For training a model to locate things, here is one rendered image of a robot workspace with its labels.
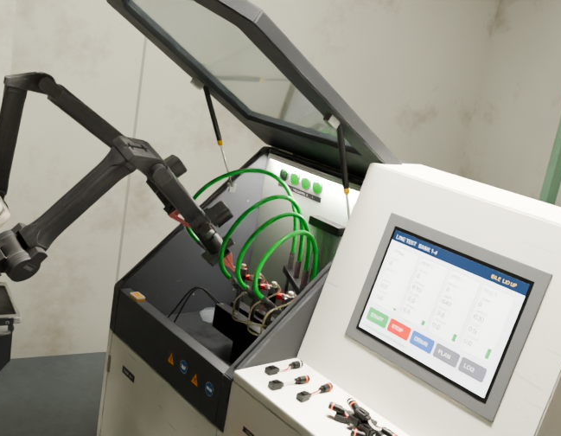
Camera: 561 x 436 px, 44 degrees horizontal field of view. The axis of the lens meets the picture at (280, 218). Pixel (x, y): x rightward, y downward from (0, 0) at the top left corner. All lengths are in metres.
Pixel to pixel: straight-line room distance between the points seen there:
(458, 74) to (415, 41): 0.44
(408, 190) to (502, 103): 3.00
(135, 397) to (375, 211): 1.02
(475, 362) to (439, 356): 0.10
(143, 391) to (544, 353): 1.26
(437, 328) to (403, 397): 0.19
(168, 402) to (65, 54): 1.96
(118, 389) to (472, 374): 1.26
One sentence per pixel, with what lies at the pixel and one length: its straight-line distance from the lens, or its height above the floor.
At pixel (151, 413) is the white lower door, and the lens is 2.28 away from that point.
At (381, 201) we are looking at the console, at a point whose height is 1.46.
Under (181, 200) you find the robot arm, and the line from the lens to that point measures 1.89.
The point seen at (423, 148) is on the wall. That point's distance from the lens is 4.73.
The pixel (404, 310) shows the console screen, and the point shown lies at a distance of 1.77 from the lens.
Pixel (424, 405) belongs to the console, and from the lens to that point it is 1.73.
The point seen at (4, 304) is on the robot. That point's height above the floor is 1.04.
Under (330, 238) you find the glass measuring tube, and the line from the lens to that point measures 2.28.
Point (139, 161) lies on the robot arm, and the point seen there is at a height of 1.50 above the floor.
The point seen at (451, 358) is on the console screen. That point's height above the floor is 1.19.
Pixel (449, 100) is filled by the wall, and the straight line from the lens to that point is 4.79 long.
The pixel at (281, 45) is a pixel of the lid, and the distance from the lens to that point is 1.63.
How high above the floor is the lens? 1.82
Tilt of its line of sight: 14 degrees down
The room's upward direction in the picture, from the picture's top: 10 degrees clockwise
